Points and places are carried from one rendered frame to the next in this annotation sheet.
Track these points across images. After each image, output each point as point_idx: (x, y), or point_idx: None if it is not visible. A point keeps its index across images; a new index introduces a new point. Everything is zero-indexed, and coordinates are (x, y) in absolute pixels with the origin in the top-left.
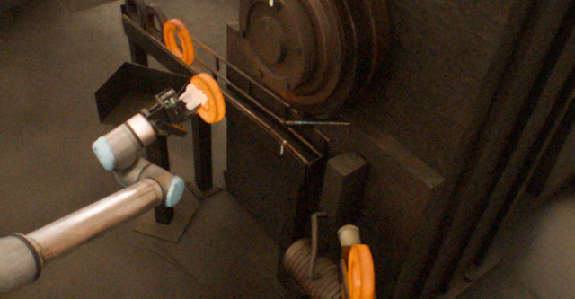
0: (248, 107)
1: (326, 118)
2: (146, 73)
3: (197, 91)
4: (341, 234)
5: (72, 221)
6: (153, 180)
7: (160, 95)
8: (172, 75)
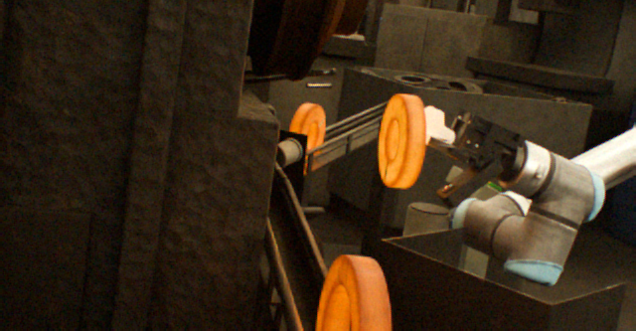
0: (262, 251)
1: (255, 78)
2: (486, 301)
3: (429, 106)
4: (288, 152)
5: (611, 141)
6: (506, 195)
7: (492, 125)
8: (421, 262)
